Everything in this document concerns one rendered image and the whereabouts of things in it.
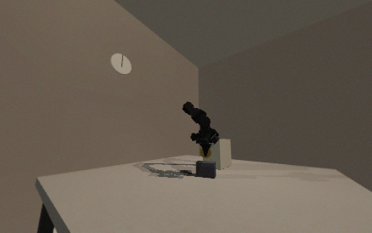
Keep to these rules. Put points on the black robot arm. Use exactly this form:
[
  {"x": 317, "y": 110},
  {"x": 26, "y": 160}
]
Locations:
[{"x": 199, "y": 116}]

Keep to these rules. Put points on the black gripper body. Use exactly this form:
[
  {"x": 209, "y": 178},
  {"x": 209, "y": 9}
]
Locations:
[{"x": 205, "y": 136}]

